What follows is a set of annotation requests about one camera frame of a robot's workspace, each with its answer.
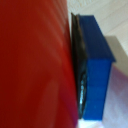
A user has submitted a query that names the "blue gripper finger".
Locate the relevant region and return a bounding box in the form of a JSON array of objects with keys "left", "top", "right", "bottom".
[{"left": 69, "top": 12, "right": 117, "bottom": 122}]

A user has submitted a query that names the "red plastic cup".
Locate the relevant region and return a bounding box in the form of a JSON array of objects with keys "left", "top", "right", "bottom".
[{"left": 0, "top": 0, "right": 83, "bottom": 128}]

